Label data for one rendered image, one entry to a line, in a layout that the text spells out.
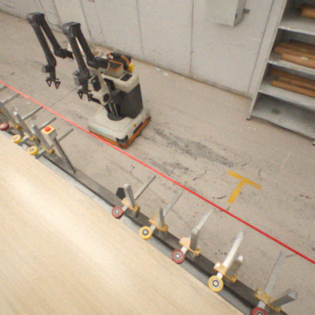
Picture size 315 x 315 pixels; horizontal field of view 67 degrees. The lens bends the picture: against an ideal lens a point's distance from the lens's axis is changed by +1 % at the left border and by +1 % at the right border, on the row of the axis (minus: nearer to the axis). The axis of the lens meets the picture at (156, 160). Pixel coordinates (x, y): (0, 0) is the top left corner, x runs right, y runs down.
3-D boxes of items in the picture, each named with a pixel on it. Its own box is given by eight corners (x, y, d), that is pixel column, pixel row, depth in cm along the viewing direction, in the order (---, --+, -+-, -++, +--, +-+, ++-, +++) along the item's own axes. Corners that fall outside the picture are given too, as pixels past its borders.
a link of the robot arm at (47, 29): (43, 8, 201) (35, 7, 205) (32, 17, 196) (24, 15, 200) (68, 55, 239) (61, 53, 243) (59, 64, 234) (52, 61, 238)
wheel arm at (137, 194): (152, 176, 190) (152, 173, 187) (156, 178, 189) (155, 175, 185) (115, 218, 170) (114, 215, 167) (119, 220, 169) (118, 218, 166)
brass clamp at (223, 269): (216, 262, 151) (218, 259, 147) (237, 275, 145) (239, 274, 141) (211, 271, 148) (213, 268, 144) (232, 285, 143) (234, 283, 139)
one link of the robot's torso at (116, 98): (106, 96, 300) (101, 79, 280) (124, 103, 289) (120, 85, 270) (92, 109, 286) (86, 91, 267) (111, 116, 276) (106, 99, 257)
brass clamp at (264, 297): (256, 288, 139) (258, 286, 135) (280, 304, 134) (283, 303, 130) (251, 298, 136) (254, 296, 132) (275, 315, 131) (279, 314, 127)
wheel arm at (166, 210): (179, 191, 180) (179, 189, 177) (183, 194, 179) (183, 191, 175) (143, 238, 161) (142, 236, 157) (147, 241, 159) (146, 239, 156)
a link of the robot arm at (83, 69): (75, 26, 183) (64, 23, 187) (69, 29, 180) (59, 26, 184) (92, 75, 217) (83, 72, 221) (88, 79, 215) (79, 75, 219)
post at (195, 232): (191, 252, 167) (194, 226, 129) (195, 255, 166) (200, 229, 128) (188, 256, 166) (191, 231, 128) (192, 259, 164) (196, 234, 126)
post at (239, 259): (224, 274, 155) (239, 252, 117) (229, 278, 154) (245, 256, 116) (221, 279, 154) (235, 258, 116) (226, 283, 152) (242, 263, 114)
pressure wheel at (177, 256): (183, 269, 148) (183, 264, 139) (170, 265, 150) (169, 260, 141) (185, 256, 153) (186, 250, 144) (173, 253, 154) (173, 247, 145)
